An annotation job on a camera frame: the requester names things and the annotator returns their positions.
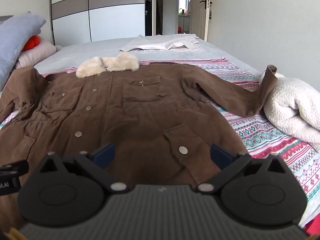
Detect brown coat with fur collar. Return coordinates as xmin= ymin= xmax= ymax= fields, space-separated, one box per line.
xmin=0 ymin=56 xmax=278 ymax=233

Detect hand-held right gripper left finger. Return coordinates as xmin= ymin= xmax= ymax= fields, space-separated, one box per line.
xmin=39 ymin=142 xmax=130 ymax=194

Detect grey pillow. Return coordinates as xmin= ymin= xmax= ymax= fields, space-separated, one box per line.
xmin=0 ymin=12 xmax=47 ymax=91

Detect white grey wardrobe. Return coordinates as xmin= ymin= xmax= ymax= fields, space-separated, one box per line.
xmin=48 ymin=0 xmax=147 ymax=46

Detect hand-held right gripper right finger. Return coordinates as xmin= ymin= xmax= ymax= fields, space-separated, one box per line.
xmin=196 ymin=143 xmax=287 ymax=194

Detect white folded cloth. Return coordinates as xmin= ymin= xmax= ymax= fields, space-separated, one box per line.
xmin=119 ymin=33 xmax=200 ymax=53

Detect red green patterned blanket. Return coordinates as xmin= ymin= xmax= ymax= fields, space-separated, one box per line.
xmin=0 ymin=57 xmax=320 ymax=230

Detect open wardrobe shelf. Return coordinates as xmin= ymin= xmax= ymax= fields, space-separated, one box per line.
xmin=145 ymin=0 xmax=164 ymax=37

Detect grey bed sheet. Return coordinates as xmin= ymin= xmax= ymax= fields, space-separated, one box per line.
xmin=33 ymin=36 xmax=263 ymax=77

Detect wooden sticks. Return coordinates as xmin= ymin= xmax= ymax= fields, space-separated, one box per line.
xmin=6 ymin=226 xmax=26 ymax=240

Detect white fleece blanket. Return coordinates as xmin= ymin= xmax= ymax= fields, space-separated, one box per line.
xmin=259 ymin=71 xmax=320 ymax=153

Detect white door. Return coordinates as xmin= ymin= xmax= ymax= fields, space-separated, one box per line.
xmin=191 ymin=0 xmax=213 ymax=42

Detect orange plush toy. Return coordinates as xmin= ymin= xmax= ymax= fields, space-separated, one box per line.
xmin=22 ymin=35 xmax=41 ymax=51

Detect red cloth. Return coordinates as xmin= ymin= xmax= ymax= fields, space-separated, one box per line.
xmin=303 ymin=219 xmax=320 ymax=240

